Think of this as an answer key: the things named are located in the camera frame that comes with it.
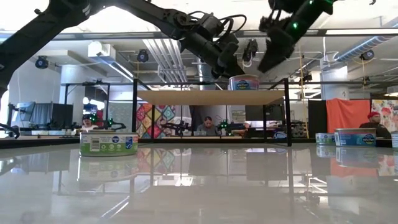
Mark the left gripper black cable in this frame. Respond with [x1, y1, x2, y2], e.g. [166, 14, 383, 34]
[188, 11, 248, 43]

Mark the spiral ceiling duct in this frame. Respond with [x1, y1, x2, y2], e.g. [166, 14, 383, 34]
[334, 34, 394, 62]

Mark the white ceiling unit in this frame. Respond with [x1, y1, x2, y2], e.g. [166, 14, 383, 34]
[87, 42, 116, 58]

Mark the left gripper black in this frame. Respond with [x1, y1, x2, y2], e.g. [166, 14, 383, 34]
[180, 15, 246, 79]

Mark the black dome ceiling camera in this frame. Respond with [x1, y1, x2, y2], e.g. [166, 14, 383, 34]
[136, 49, 149, 63]
[34, 55, 50, 70]
[360, 49, 376, 62]

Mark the black partition panel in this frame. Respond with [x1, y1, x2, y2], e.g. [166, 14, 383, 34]
[307, 99, 328, 139]

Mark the orange cloth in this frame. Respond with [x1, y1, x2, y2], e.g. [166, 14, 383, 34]
[325, 98, 371, 134]

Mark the white ceiling pipe bundle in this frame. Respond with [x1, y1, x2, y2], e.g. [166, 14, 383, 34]
[142, 39, 189, 83]

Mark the colourful patchwork quilt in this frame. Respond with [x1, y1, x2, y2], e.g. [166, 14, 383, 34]
[136, 103, 177, 139]

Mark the floral cloth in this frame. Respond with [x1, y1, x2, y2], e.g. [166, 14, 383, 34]
[371, 98, 398, 133]

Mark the hanging black camera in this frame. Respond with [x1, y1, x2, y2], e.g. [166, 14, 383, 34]
[241, 39, 259, 68]

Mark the blue Wild Planet salmon can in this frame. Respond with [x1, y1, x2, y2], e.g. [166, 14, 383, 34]
[334, 128, 377, 147]
[228, 74, 260, 91]

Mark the black metal table frame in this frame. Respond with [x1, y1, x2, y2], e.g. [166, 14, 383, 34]
[0, 136, 398, 149]

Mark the dark background monitor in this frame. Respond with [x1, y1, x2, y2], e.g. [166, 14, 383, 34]
[19, 101, 75, 128]

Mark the wooden shelf black frame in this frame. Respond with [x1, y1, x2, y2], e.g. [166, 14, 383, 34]
[132, 77, 293, 147]

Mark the silver ventilation duct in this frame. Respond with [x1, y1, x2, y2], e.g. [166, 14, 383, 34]
[195, 58, 231, 91]

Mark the grey overhead beam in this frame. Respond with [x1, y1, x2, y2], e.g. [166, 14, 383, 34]
[0, 28, 398, 43]

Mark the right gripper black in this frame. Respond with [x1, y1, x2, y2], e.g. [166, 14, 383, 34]
[257, 15, 296, 74]

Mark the black background rig frame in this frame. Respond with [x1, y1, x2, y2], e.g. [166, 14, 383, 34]
[63, 80, 111, 125]

